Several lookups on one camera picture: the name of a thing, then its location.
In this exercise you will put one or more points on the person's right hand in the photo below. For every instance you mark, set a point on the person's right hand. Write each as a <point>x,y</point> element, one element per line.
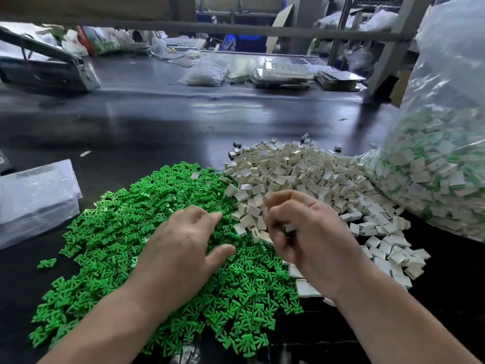
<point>318,242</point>

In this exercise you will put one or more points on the person's left hand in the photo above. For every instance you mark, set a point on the person's left hand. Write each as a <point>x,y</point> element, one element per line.
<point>174,261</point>

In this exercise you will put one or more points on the pile of green plastic clips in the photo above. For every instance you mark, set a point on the pile of green plastic clips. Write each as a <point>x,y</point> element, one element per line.
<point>114,223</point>

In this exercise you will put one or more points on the pile of white plastic caps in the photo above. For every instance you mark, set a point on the pile of white plastic caps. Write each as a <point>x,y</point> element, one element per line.
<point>303,170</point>

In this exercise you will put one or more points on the clear plastic bag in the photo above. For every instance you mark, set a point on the clear plastic bag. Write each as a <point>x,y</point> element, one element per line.
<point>432,163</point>

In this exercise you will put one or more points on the person's left forearm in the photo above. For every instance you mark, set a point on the person's left forearm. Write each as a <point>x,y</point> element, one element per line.
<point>98,333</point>

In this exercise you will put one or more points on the person's right forearm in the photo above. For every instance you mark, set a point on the person's right forearm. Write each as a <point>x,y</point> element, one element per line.
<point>401,329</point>

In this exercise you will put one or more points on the small green plastic part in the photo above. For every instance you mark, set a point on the small green plastic part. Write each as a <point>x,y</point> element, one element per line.
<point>48,263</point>

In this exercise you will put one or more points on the small clear bag of parts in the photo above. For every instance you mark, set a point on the small clear bag of parts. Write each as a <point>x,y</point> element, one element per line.
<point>203,75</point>

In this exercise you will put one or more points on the stack of clear flat bags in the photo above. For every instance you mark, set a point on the stack of clear flat bags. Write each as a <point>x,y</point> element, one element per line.
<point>38,197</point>

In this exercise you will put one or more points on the dark flat tray stack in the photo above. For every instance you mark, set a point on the dark flat tray stack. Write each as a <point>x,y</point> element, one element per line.
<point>339,79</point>

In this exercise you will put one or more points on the blue crate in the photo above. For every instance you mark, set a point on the blue crate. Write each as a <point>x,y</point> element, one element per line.
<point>246,44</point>

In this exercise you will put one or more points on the grey heat sealer machine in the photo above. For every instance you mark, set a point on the grey heat sealer machine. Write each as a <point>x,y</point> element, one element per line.
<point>53,72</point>

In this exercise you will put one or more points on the grey metal horizontal bar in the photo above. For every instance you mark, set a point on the grey metal horizontal bar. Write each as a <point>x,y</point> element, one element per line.
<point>227,30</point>

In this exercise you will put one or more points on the grey metal slanted post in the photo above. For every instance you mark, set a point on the grey metal slanted post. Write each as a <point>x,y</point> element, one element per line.
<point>398,49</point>

